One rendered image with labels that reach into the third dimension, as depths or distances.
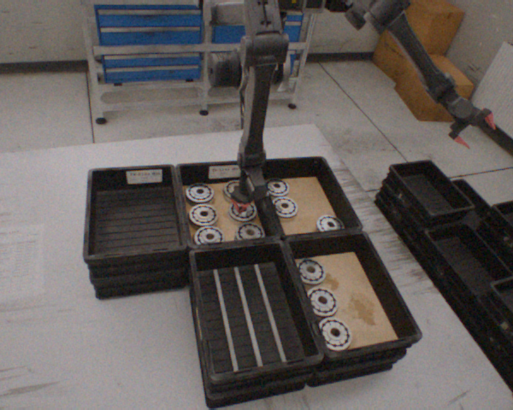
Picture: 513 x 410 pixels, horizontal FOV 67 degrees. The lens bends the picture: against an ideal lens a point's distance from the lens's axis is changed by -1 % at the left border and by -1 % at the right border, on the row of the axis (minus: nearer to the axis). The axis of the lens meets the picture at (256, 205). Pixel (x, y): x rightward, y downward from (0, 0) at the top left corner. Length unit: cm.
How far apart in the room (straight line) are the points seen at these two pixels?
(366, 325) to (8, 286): 115
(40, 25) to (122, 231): 281
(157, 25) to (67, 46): 120
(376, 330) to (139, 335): 73
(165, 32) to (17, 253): 199
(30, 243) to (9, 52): 270
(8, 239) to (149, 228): 52
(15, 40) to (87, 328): 307
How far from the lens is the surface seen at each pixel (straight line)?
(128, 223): 143
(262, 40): 98
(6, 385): 136
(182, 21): 309
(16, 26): 401
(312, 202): 157
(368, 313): 132
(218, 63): 214
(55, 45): 404
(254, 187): 121
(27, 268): 155
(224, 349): 116
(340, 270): 138
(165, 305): 137
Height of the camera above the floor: 189
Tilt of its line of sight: 45 degrees down
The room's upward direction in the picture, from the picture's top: 11 degrees clockwise
